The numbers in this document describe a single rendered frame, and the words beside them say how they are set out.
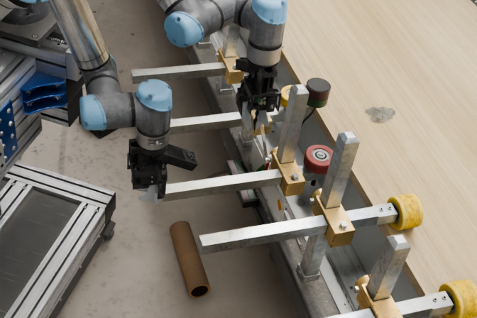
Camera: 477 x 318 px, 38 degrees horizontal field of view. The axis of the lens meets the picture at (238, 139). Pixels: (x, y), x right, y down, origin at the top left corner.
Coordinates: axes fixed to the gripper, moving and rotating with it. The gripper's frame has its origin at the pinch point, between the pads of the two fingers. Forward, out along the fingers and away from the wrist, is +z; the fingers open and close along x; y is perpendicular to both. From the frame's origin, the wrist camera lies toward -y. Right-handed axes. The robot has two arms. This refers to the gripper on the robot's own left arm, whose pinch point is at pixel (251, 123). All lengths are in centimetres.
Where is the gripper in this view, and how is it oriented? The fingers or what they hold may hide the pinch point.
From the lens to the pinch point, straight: 168.2
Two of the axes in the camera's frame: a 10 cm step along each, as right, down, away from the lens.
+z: -0.9, 7.7, 6.3
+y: 2.8, 6.2, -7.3
